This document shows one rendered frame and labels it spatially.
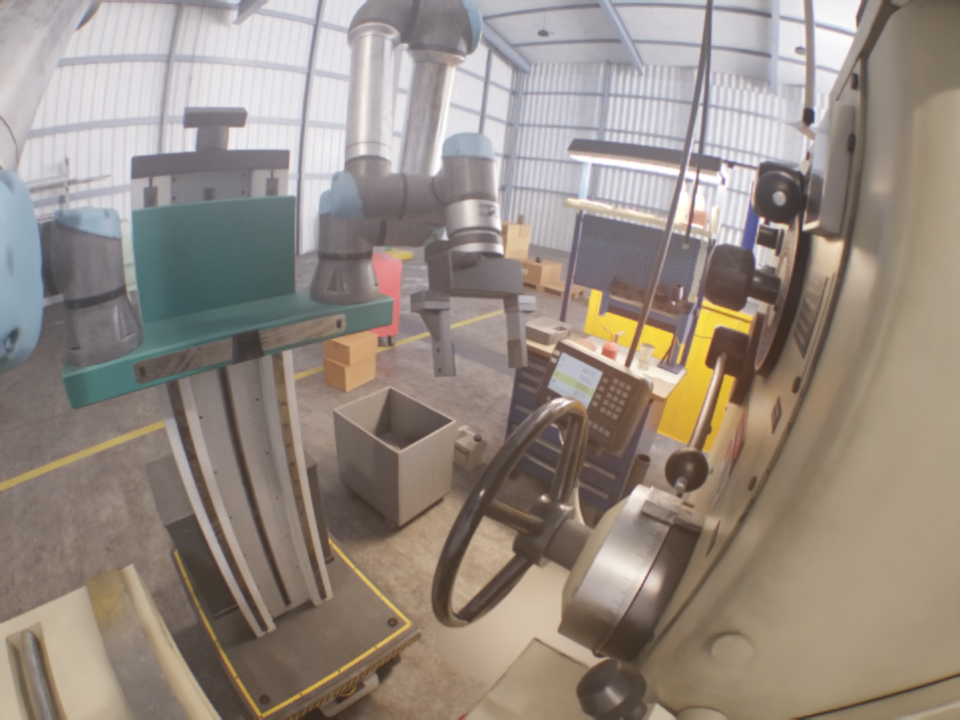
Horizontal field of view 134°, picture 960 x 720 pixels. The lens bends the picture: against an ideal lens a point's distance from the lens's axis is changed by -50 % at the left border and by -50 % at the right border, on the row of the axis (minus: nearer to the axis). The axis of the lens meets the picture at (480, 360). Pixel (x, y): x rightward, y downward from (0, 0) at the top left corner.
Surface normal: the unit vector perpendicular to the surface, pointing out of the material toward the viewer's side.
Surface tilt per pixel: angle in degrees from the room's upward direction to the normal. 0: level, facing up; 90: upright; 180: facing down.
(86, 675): 0
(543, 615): 0
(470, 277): 67
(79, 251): 88
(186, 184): 90
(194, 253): 90
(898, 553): 90
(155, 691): 0
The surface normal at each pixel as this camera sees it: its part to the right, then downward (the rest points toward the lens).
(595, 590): -0.46, -0.25
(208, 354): 0.74, 0.33
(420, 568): 0.11, -0.91
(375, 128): 0.50, 0.04
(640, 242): -0.65, 0.24
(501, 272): 0.68, -0.04
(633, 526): -0.08, -0.79
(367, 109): 0.18, 0.07
